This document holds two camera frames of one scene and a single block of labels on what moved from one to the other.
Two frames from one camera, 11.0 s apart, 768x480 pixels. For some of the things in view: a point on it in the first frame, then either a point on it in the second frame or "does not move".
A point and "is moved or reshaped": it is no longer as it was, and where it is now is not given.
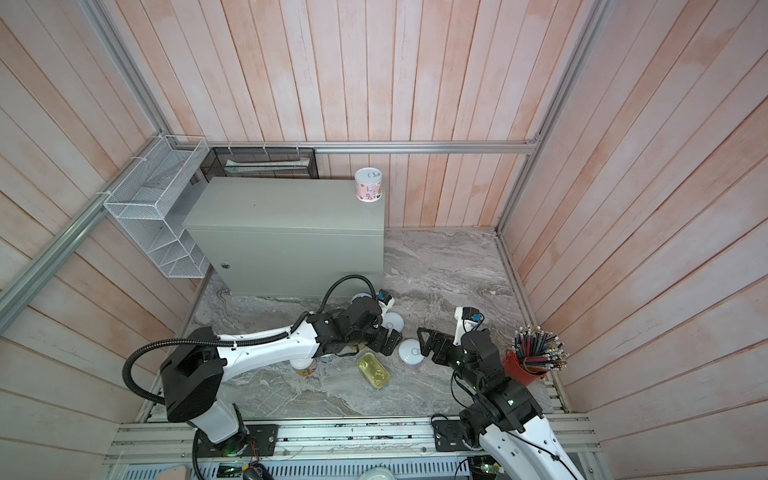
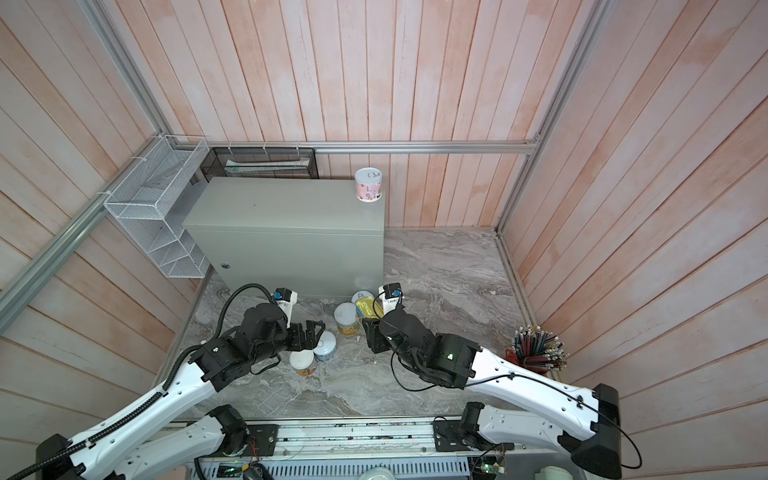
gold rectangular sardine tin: [374, 371] is moved or reshaped
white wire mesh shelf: [149, 206] does not move
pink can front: [368, 184] does not move
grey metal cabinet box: [287, 238] does not move
